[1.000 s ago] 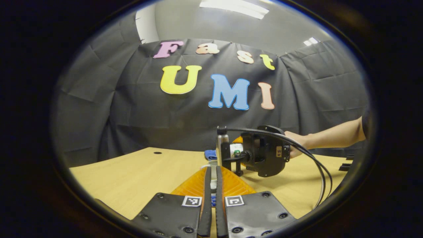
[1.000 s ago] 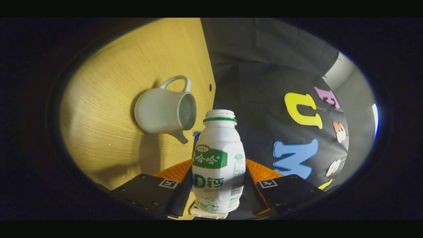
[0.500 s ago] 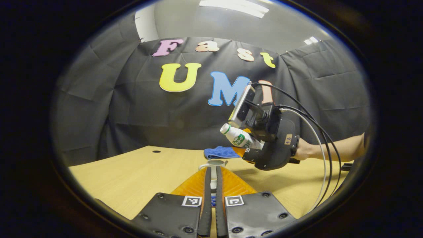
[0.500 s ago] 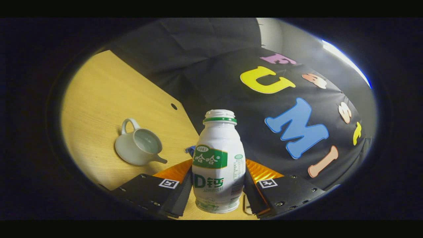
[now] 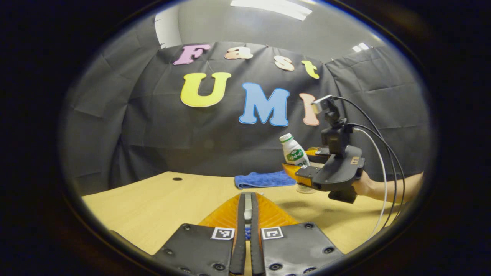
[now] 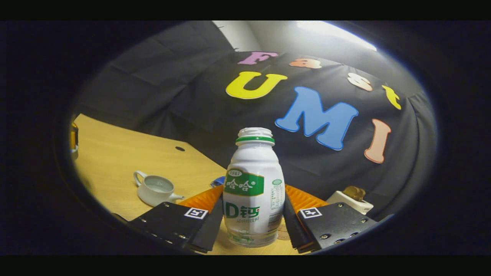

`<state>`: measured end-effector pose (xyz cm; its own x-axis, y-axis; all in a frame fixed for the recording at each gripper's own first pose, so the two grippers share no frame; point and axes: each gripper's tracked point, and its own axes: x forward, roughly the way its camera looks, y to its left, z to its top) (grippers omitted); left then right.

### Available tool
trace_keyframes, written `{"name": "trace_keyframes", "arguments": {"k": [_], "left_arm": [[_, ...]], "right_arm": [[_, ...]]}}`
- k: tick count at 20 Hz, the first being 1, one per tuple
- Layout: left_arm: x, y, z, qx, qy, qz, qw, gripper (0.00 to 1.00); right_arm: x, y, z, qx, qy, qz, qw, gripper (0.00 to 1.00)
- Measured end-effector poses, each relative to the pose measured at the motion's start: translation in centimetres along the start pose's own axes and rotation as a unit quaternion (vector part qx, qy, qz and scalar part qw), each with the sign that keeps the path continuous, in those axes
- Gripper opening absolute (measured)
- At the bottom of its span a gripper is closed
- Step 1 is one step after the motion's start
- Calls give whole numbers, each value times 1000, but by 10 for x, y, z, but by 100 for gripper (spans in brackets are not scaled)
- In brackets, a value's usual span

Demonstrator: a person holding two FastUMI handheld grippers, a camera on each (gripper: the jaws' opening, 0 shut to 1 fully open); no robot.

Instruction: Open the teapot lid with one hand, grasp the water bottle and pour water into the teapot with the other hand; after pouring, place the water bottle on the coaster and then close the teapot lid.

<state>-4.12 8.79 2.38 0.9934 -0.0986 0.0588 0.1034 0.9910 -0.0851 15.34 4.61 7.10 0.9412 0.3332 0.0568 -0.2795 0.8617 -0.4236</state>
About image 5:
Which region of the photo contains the long ceiling light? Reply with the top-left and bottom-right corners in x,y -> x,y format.
230,0 -> 313,21

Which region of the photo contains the blue towel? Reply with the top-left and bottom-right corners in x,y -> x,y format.
234,171 -> 298,190

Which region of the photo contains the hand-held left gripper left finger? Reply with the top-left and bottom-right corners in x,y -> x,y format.
153,193 -> 246,276

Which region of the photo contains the white cable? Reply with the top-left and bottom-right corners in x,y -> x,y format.
354,128 -> 387,239

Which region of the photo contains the black backdrop cloth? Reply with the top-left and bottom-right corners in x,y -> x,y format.
63,23 -> 430,196

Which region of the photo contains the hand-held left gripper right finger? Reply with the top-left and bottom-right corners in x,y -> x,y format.
251,193 -> 346,276

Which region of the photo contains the white green-label water bottle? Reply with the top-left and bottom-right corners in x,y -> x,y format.
279,133 -> 317,194

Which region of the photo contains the black cable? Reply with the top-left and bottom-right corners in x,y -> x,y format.
333,96 -> 397,230
347,123 -> 406,217

